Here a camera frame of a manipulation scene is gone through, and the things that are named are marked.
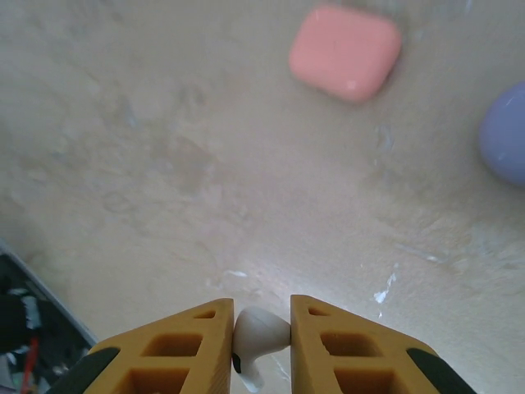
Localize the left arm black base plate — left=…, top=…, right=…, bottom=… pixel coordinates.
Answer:
left=0, top=254, right=94, bottom=394

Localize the white earbud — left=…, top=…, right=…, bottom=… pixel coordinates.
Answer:
left=231, top=306, right=293, bottom=392

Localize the pink earbud charging case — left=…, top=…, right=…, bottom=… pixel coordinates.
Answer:
left=287, top=2, right=404, bottom=104

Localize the red orange wire bundle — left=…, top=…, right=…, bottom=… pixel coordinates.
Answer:
left=22, top=334, right=42, bottom=389

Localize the aluminium mounting rail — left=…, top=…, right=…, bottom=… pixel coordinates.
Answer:
left=0, top=236, right=99, bottom=350

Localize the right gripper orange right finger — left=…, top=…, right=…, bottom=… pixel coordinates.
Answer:
left=290, top=293, right=480, bottom=394

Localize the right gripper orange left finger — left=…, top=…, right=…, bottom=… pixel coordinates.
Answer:
left=48, top=297, right=235, bottom=394

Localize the purple round charging case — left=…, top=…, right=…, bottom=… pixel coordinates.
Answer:
left=477, top=80, right=525, bottom=189

